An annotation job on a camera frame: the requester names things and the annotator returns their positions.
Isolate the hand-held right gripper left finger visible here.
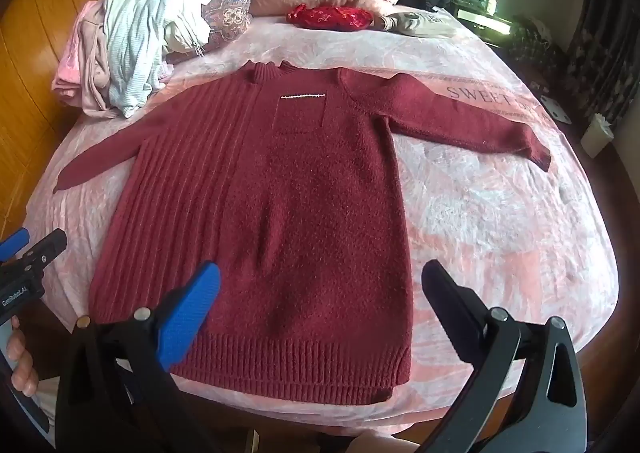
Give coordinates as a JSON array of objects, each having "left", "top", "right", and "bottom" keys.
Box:
[{"left": 55, "top": 260, "right": 223, "bottom": 453}]

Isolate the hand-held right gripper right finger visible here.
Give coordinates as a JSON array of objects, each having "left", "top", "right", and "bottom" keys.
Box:
[{"left": 421, "top": 259, "right": 588, "bottom": 453}]

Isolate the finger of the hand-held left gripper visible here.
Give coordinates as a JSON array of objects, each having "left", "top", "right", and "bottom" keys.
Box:
[
  {"left": 0, "top": 228, "right": 30, "bottom": 264},
  {"left": 0, "top": 229, "right": 68, "bottom": 286}
]

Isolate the dark red knit sweater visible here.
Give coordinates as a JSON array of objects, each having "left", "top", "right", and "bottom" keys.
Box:
[{"left": 52, "top": 60, "right": 552, "bottom": 406}]

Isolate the person's left hand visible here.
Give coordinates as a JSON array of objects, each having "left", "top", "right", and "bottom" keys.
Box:
[{"left": 7, "top": 316, "right": 39, "bottom": 394}]

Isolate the pink printed blanket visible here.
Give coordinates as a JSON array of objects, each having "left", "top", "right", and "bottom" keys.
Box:
[{"left": 25, "top": 8, "right": 621, "bottom": 429}]

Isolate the mauve garment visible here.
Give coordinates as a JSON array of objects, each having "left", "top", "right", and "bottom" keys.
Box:
[{"left": 75, "top": 8, "right": 121, "bottom": 120}]

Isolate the pink garment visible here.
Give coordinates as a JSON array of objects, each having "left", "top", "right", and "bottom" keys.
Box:
[{"left": 52, "top": 0, "right": 101, "bottom": 106}]

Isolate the orange wooden wardrobe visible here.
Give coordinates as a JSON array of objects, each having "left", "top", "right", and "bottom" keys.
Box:
[{"left": 0, "top": 0, "right": 108, "bottom": 234}]

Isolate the white dotted object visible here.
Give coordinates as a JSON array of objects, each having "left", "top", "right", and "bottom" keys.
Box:
[{"left": 542, "top": 100, "right": 574, "bottom": 124}]

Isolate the white striped garment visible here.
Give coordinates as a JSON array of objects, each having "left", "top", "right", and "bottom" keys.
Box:
[{"left": 102, "top": 0, "right": 213, "bottom": 118}]

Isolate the cream zippered garment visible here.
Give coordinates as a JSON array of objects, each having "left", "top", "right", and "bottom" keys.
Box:
[{"left": 162, "top": 15, "right": 212, "bottom": 57}]

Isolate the beige bag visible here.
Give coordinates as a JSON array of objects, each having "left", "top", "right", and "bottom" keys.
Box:
[{"left": 375, "top": 8, "right": 464, "bottom": 39}]

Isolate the black device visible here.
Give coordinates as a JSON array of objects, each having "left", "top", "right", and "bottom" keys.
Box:
[{"left": 452, "top": 0, "right": 516, "bottom": 32}]

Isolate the paisley pillow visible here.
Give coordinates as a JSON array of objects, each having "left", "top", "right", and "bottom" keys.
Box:
[{"left": 160, "top": 0, "right": 257, "bottom": 66}]

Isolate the red embroidered pouch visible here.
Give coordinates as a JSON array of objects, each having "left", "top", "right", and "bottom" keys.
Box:
[{"left": 286, "top": 3, "right": 374, "bottom": 29}]

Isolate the dark patterned curtain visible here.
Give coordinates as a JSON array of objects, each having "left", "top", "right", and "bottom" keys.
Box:
[{"left": 575, "top": 0, "right": 640, "bottom": 124}]

